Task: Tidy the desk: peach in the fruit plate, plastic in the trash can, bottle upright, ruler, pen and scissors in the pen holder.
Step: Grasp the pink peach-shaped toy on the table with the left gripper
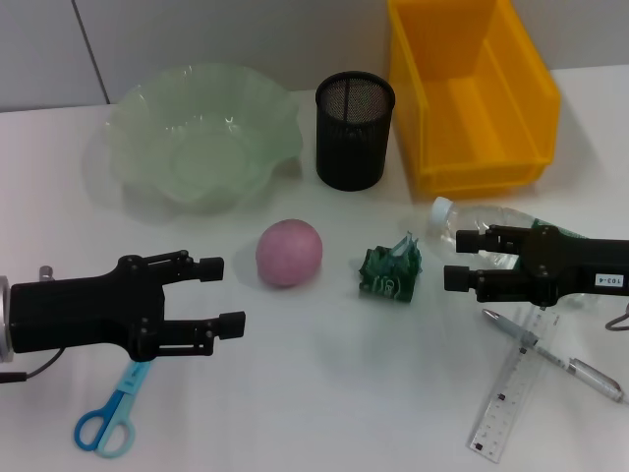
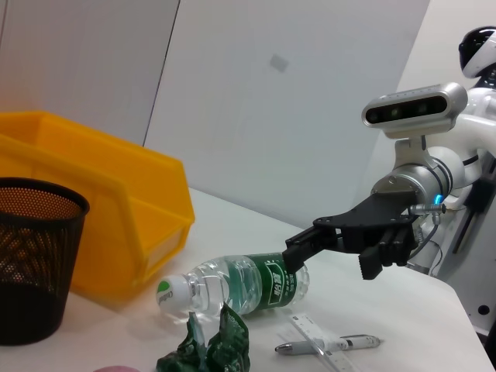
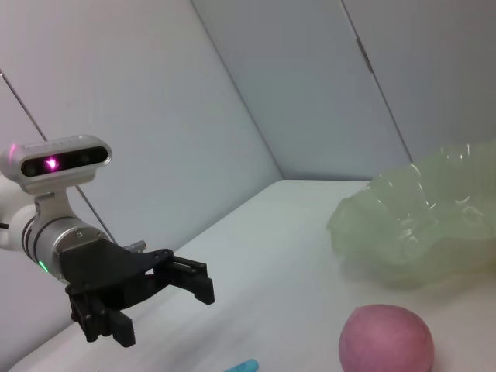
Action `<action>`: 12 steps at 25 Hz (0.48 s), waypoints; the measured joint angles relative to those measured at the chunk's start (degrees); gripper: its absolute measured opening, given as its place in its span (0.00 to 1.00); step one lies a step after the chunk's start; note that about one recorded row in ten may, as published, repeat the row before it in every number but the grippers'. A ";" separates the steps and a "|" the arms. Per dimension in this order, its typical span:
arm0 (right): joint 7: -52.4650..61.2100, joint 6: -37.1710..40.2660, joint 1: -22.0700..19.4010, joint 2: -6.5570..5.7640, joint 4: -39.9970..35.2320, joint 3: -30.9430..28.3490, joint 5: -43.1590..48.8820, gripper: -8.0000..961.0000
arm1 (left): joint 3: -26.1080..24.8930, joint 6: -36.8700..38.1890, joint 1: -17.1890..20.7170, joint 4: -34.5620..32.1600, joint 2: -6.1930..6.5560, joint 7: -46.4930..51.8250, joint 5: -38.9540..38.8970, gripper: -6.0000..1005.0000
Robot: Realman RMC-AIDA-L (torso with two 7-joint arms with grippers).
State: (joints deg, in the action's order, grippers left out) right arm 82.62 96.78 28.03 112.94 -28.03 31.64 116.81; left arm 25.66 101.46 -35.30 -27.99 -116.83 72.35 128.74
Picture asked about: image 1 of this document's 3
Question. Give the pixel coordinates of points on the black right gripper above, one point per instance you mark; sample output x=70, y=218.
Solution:
x=565, y=265

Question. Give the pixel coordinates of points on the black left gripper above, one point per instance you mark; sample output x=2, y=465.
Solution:
x=74, y=314

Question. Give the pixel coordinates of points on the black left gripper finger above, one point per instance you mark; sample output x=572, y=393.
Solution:
x=231, y=325

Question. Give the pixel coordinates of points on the clear green-label water bottle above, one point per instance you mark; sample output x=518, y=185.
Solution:
x=442, y=211

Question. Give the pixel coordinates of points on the green plastic wrapper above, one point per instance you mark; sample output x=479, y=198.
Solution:
x=390, y=275

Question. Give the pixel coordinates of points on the pink peach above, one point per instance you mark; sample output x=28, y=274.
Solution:
x=289, y=253

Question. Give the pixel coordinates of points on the green glass fruit bowl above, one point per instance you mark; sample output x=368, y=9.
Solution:
x=196, y=147

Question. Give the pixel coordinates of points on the silver white pen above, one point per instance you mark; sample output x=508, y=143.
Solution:
x=555, y=356

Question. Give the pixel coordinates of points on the transparent plastic ruler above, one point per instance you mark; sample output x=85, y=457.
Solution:
x=506, y=403

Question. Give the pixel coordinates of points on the blue scissors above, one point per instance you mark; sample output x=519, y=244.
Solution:
x=105, y=423

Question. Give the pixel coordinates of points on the black mesh pen holder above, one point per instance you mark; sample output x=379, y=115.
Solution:
x=351, y=142

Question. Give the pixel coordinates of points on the yellow plastic bin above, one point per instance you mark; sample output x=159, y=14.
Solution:
x=472, y=123

